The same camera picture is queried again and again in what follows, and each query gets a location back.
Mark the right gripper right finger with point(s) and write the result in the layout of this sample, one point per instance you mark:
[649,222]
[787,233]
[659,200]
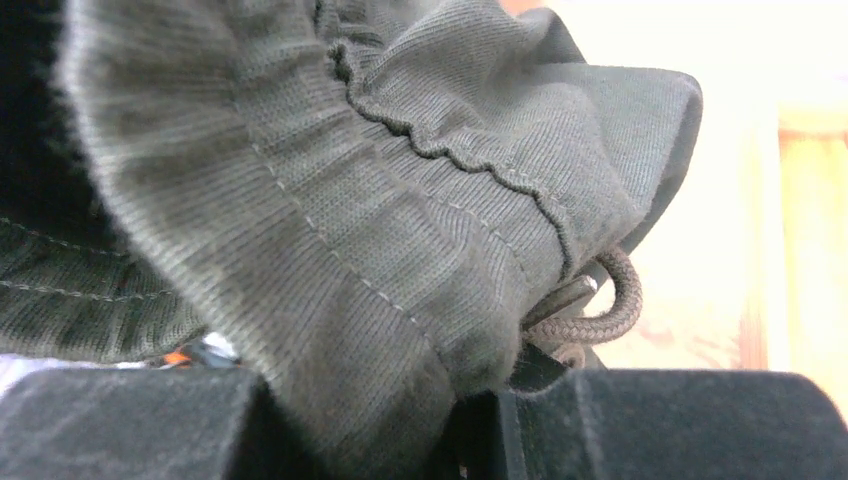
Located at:
[554,423]

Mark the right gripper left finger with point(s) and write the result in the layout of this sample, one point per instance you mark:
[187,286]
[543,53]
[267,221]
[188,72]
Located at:
[201,424]

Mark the olive green shorts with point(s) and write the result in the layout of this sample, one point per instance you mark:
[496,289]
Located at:
[366,198]

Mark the orange camouflage shorts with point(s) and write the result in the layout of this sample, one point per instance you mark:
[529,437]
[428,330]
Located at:
[211,351]

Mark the wooden clothes rack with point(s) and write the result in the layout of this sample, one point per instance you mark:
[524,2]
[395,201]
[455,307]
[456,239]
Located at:
[794,174]

